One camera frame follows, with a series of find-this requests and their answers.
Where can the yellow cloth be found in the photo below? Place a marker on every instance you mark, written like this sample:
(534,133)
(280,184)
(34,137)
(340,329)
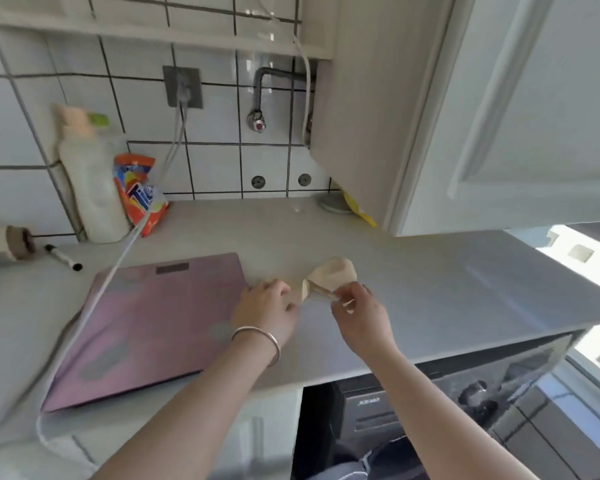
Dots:
(360,210)

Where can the person's left forearm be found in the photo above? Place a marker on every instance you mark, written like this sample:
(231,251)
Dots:
(200,407)

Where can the pink bathroom scale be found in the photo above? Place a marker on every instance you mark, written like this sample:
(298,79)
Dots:
(150,329)

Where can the grey washing machine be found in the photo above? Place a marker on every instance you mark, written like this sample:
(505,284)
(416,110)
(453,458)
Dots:
(445,404)

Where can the white detergent bottle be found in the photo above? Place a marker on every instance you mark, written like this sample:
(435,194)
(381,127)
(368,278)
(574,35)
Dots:
(92,184)

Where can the person's right fingers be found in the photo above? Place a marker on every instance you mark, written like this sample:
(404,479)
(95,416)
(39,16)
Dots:
(347,296)

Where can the person's left fingers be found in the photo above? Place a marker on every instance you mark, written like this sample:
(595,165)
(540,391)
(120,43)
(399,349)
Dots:
(275,289)

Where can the metal water valve pipe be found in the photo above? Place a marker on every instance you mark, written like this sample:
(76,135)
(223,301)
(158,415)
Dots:
(265,97)

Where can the white cylinder with brown cap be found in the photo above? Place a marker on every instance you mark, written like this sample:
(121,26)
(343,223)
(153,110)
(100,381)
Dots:
(5,244)

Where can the black marker pen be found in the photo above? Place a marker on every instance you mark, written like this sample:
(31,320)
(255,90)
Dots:
(63,258)

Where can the white wall shelf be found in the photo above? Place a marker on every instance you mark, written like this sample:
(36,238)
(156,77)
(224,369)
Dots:
(145,24)

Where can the person's left hand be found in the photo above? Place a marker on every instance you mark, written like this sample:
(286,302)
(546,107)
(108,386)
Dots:
(262,310)

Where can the orange detergent packet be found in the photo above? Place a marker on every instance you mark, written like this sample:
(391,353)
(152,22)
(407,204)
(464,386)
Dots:
(137,192)

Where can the grey wall socket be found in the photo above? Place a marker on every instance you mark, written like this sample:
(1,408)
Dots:
(182,86)

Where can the person's right forearm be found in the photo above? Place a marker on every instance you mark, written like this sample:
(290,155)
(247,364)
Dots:
(442,419)

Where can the beige bag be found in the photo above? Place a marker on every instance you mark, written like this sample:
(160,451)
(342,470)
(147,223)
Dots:
(330,277)

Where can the white base cabinet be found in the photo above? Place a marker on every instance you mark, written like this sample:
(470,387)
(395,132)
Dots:
(260,434)

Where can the person's right hand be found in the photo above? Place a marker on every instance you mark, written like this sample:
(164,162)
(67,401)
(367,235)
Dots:
(362,319)

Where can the white wall cabinet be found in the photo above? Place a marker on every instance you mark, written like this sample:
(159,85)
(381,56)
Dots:
(480,109)

